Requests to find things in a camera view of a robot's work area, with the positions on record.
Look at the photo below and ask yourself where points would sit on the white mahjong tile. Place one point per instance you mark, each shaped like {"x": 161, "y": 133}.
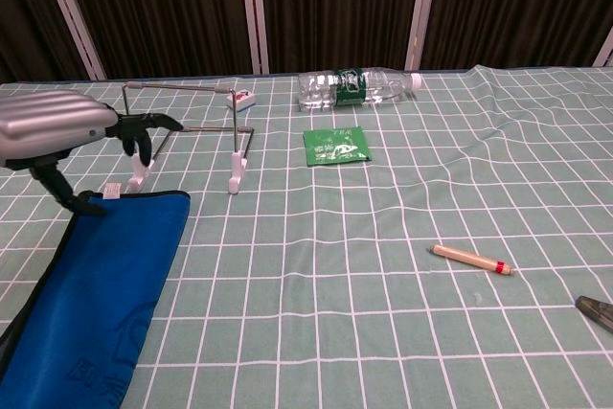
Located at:
{"x": 243, "y": 100}

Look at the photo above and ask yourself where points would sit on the dark blue fabric pouch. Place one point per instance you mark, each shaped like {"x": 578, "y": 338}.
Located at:
{"x": 96, "y": 284}

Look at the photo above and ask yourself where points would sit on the clear plastic water bottle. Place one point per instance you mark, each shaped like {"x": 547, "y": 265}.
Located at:
{"x": 354, "y": 88}

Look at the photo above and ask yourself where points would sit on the wooden stick with red band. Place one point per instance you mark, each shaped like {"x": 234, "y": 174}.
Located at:
{"x": 467, "y": 258}

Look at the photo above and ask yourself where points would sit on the silver and black left robot hand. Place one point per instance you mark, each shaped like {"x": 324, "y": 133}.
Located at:
{"x": 48, "y": 121}

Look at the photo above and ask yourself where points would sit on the green checked tablecloth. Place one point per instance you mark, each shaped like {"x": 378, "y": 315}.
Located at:
{"x": 431, "y": 179}

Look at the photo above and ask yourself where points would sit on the white partition post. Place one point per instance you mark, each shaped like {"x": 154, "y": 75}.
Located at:
{"x": 71, "y": 11}
{"x": 607, "y": 50}
{"x": 422, "y": 6}
{"x": 254, "y": 11}

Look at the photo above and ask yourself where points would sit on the green foil packet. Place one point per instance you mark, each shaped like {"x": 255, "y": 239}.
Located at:
{"x": 335, "y": 145}

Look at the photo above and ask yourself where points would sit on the grey correction tape dispenser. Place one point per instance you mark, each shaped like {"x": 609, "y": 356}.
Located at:
{"x": 598, "y": 313}

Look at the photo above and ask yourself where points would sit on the dark pleated curtain backdrop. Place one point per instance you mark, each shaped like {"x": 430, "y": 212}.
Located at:
{"x": 167, "y": 6}

